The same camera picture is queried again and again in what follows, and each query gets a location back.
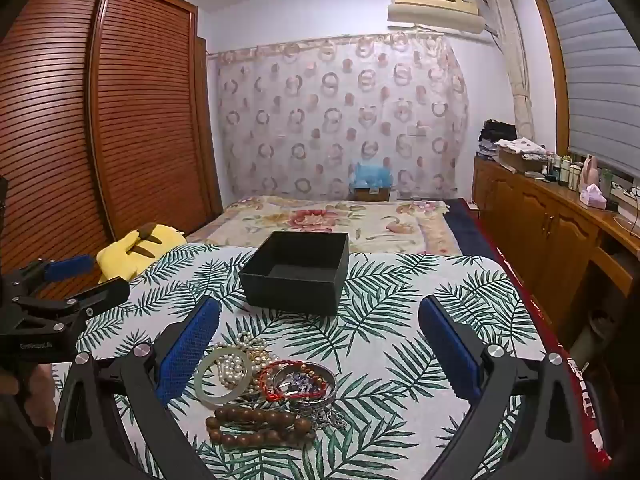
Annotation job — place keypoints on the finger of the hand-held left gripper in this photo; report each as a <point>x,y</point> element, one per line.
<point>67,267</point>
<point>107,292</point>

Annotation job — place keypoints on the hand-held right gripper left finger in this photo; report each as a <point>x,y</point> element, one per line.
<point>187,345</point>

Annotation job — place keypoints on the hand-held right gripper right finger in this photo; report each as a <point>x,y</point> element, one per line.
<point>450,350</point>

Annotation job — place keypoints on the pale green jade bangle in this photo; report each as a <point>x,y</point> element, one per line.
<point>200,384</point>

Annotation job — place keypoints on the black box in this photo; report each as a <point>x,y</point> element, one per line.
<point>295,272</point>

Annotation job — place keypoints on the silver metal bangle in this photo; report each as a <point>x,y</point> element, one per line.
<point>327,396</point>

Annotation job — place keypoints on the person's left hand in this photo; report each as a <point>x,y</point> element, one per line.
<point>42,395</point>

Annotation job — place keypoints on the yellow plush toy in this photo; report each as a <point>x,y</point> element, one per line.
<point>120,260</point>

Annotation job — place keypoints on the green leaf print tablecloth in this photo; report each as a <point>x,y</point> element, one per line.
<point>380,340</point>

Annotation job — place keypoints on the dark blue blanket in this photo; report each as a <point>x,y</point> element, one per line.
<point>470,230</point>

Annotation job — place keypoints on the wooden sideboard cabinet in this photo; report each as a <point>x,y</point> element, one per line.
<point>540,230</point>

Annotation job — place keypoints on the red printed blanket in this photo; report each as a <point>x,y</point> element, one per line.
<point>590,410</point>

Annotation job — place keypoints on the brown louvered wooden wardrobe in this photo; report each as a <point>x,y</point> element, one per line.
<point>140,110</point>

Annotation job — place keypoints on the small wooden box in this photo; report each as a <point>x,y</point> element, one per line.
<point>372,194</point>

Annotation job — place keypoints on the floral bed blanket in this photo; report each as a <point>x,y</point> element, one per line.
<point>310,220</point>

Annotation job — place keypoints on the blue bag on box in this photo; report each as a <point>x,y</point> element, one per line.
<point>370,172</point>

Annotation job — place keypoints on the brown cardboard box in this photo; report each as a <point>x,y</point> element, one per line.
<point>522,162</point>

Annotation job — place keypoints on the pink tissue box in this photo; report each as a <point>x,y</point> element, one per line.
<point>594,197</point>

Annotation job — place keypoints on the white cosmetic bottle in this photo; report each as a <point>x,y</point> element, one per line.
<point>565,170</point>

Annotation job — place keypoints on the patterned white cloth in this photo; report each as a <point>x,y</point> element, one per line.
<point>522,145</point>

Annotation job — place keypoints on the dark folded clothes pile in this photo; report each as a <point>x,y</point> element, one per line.
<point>495,132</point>

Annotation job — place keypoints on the pink vase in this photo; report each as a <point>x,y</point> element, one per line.
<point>589,172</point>

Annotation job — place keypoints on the green bottle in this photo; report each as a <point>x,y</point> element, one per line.
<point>606,182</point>

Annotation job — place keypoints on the white power strip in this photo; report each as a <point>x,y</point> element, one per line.
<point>627,192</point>

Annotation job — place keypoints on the white wrapped air conditioner pipe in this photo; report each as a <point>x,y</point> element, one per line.
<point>517,85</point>

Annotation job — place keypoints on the grey window blind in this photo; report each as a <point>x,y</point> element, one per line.
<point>590,60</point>

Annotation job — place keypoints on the beige wall air conditioner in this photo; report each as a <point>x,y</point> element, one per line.
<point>435,7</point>

